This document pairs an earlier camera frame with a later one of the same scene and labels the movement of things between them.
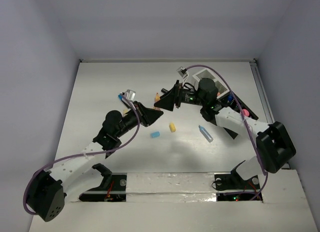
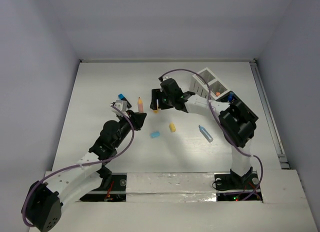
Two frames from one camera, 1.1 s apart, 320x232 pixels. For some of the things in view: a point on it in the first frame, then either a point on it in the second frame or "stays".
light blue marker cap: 155,134 stays
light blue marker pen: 205,133 stays
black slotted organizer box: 227,100 stays
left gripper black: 140,114 → 135,119
